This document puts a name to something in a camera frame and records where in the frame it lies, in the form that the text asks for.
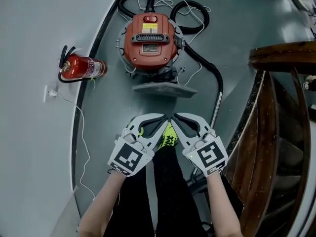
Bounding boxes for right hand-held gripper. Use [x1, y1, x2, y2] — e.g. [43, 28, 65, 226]
[170, 112, 228, 177]

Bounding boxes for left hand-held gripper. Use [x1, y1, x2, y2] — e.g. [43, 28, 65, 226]
[107, 114, 169, 177]

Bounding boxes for person's right forearm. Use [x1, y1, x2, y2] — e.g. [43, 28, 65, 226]
[204, 173, 241, 237]

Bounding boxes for person's left forearm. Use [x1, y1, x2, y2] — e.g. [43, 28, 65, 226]
[79, 173, 126, 237]

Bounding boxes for person's right green shoe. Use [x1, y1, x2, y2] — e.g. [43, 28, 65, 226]
[158, 122, 179, 151]

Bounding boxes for black vacuum floor nozzle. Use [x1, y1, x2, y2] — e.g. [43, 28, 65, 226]
[186, 169, 213, 195]

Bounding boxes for person's right leg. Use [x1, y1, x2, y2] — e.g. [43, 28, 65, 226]
[153, 146, 206, 237]

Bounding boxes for person's leg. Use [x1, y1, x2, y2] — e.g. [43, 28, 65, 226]
[103, 154, 156, 237]
[153, 146, 206, 237]

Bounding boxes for red vacuum cleaner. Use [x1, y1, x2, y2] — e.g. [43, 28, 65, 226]
[115, 13, 186, 83]

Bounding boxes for person's left leg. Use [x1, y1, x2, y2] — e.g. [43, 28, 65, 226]
[103, 154, 156, 237]

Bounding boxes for red fire extinguisher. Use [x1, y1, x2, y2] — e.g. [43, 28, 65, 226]
[58, 45, 109, 83]

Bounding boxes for dark wooden stairs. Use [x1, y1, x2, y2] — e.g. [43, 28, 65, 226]
[246, 73, 312, 237]

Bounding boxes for wooden stair railing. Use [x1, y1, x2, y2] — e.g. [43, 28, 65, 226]
[232, 40, 316, 237]

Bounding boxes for black vacuum hose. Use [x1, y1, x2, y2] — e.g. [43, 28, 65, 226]
[118, 0, 224, 93]

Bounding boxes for thin white power cable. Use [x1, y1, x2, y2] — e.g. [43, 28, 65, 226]
[58, 92, 97, 202]

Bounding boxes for white wall socket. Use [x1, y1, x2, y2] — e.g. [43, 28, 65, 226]
[43, 84, 59, 103]

